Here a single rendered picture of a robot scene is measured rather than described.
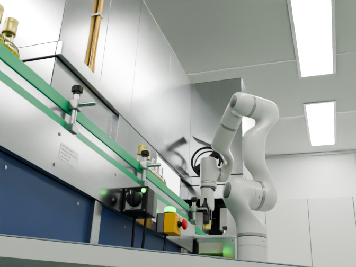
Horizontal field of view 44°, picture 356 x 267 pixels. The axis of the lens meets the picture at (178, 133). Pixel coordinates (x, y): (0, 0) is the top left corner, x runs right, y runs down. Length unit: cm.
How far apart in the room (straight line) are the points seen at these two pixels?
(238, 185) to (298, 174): 453
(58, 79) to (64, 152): 63
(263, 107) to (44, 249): 136
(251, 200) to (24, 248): 119
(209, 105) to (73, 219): 220
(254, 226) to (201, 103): 163
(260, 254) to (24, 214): 103
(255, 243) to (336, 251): 384
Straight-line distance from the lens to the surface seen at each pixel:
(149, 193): 132
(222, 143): 213
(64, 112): 113
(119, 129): 199
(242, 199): 176
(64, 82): 170
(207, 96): 325
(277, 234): 564
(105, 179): 124
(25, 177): 99
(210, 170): 220
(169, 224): 157
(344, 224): 563
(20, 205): 97
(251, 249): 176
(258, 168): 187
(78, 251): 78
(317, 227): 562
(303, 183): 624
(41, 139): 100
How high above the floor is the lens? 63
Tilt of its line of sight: 24 degrees up
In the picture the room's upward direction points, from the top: 3 degrees clockwise
